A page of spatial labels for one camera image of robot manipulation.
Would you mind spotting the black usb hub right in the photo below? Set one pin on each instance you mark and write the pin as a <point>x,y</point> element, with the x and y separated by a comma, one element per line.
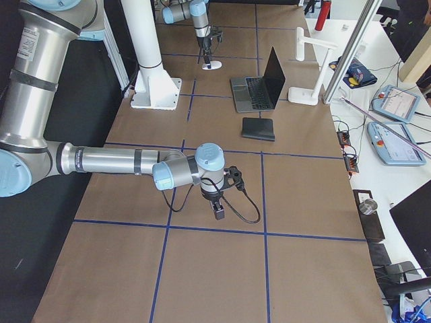
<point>351,163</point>

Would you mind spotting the teach pendant near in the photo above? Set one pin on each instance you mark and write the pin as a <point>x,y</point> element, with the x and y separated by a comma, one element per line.
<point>391,150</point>

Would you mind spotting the teach pendant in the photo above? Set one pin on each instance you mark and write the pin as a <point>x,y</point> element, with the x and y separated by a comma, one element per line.
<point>395,103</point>
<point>391,150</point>

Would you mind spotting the metal rod tool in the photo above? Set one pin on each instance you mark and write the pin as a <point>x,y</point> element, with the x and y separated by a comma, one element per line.
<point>405,139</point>

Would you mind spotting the black usb hub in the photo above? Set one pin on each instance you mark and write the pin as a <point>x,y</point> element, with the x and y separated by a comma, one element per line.
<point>343,138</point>
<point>351,163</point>

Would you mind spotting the white computer mouse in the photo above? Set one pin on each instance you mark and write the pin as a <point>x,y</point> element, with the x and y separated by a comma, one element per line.
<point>212,65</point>

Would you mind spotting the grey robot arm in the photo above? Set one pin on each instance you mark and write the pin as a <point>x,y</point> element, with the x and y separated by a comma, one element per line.
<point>196,11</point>
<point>89,110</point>

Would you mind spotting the aluminium frame post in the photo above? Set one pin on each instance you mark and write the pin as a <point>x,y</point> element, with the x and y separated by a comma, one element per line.
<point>351,48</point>

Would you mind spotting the teach pendant far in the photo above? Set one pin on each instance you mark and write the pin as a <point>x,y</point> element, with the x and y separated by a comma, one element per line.
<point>395,103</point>

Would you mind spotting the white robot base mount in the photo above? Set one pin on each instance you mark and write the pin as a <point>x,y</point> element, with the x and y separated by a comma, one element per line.
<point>154,88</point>

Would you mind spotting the black usb hub left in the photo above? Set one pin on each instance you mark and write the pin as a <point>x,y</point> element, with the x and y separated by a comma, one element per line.
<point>343,138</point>

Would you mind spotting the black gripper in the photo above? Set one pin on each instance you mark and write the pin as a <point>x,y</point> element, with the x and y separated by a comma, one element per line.
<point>213,198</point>
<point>205,44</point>

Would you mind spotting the navy space pattern pouch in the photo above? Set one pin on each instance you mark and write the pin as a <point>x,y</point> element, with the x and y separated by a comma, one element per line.
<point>357,75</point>

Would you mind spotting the brown paper table cover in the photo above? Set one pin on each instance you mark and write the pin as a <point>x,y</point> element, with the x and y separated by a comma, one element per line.
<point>292,250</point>

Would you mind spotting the metal cylinder cup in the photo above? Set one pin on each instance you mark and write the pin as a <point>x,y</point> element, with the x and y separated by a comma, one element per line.
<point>368,206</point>

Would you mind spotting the black mouse pad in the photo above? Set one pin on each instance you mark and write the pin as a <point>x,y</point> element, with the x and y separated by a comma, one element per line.
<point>258,128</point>

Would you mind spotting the black box under cup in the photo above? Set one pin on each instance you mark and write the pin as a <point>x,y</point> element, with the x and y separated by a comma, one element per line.
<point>370,223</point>

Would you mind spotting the grey laptop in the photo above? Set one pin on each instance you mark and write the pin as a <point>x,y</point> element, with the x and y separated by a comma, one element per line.
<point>257,94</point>

